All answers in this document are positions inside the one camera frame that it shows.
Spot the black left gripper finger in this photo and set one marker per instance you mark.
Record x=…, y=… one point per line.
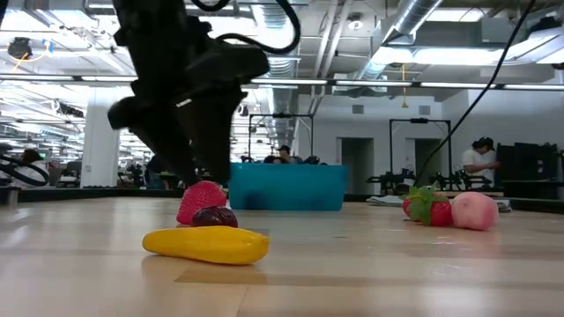
x=176, y=154
x=216, y=141

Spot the large red toy strawberry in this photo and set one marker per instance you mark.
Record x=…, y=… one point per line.
x=198, y=200

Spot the dark red toy cherry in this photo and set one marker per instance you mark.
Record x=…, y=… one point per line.
x=214, y=216

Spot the yellow toy banana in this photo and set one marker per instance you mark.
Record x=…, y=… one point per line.
x=207, y=244

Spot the pink toy peach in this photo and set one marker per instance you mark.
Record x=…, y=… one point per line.
x=476, y=211

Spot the person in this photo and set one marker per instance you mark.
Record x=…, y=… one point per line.
x=31, y=155
x=286, y=154
x=480, y=156

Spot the white square pillar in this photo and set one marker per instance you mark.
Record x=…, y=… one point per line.
x=101, y=145

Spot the teal plastic container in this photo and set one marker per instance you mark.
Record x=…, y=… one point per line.
x=286, y=187

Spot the suspended linear light bar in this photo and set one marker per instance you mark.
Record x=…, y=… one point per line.
x=66, y=78

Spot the black ceiling device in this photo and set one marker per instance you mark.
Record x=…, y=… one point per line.
x=20, y=47

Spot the grey folded cloth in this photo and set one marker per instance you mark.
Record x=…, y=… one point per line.
x=383, y=201

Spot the black background robot station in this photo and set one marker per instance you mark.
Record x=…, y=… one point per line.
x=458, y=180

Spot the black cabinet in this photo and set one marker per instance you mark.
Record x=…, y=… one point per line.
x=526, y=167

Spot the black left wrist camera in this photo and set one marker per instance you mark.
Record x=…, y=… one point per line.
x=233, y=64

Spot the silver ventilation duct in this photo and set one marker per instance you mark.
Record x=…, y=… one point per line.
x=410, y=17
x=286, y=101

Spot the black aluminium table frame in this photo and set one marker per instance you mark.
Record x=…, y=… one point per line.
x=88, y=193

